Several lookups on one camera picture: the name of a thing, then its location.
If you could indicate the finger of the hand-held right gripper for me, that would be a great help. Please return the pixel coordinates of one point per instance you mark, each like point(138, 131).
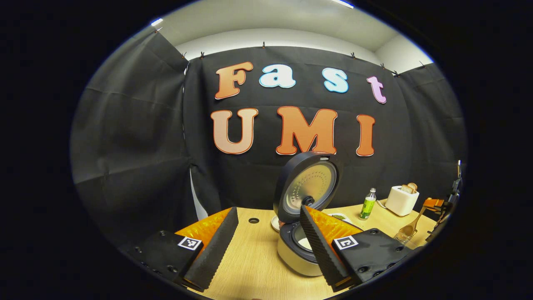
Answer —
point(433, 203)

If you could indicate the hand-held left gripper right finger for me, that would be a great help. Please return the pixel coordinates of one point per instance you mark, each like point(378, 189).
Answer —
point(320, 250)

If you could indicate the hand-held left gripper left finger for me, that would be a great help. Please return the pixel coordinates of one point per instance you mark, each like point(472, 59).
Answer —
point(216, 254)

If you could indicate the wooden spoon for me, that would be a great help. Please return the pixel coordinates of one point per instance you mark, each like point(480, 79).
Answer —
point(408, 231)

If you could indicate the dark lidded rice cooker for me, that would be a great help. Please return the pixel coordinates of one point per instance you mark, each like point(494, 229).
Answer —
point(308, 183)

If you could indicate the toast slice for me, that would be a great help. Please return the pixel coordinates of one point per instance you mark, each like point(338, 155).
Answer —
point(413, 187)
point(406, 190)

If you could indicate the white toaster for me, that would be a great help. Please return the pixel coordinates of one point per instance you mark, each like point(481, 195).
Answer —
point(399, 202)

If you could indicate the white dish with green food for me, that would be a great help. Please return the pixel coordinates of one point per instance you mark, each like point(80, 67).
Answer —
point(339, 216)

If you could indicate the round plate with red food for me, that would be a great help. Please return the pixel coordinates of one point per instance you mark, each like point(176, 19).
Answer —
point(275, 225)

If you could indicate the green drink bottle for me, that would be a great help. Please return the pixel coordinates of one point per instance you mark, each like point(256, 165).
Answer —
point(367, 208)

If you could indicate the black backdrop cloth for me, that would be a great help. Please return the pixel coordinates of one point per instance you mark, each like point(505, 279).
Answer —
point(133, 146)

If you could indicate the row of small black clips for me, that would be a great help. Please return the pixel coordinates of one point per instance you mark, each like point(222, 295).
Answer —
point(263, 44)

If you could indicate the ceiling light strip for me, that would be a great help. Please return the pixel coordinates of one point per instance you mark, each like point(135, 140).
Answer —
point(342, 3)
point(157, 22)

